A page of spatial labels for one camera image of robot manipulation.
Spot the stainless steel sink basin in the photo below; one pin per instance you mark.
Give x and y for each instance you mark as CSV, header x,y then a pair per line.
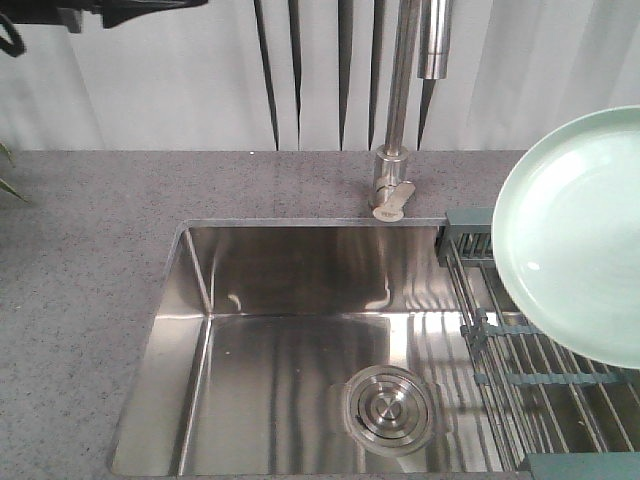
x,y
259,327

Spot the round steel sink drain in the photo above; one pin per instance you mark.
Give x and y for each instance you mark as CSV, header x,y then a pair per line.
x,y
389,411

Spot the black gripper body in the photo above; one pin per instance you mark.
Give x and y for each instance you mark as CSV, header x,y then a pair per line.
x,y
111,12

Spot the white pleated curtain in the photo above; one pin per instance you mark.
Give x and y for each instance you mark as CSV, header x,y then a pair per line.
x,y
314,75

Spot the light green round plate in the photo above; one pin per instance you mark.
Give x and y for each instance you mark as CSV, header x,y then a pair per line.
x,y
565,235

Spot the green metal dish drying rack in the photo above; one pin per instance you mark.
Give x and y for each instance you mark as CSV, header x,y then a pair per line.
x,y
552,412

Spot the stainless steel faucet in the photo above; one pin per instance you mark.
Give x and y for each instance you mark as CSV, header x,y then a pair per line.
x,y
422,44

